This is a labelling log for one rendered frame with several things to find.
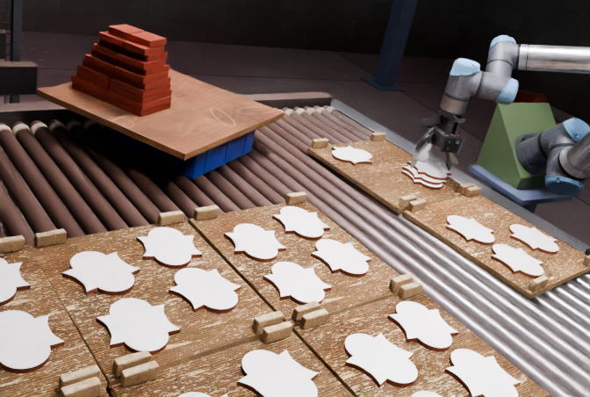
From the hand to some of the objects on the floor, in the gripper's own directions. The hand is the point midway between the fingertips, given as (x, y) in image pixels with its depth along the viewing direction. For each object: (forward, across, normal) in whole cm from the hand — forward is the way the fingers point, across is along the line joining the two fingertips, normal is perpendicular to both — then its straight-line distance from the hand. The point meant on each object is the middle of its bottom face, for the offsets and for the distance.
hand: (428, 167), depth 203 cm
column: (+96, +50, +13) cm, 109 cm away
